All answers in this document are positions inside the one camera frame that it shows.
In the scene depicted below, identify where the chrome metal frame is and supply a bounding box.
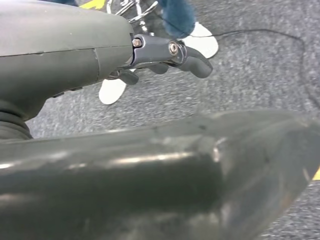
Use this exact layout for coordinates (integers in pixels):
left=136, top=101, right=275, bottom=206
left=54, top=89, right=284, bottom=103
left=106, top=0, right=159, bottom=34

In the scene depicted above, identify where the person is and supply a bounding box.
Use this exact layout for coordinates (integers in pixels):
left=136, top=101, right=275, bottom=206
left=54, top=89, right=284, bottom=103
left=41, top=0, right=220, bottom=106

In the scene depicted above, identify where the black floor cable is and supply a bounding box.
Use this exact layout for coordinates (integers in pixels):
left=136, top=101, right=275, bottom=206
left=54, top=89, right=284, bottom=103
left=210, top=28, right=320, bottom=112

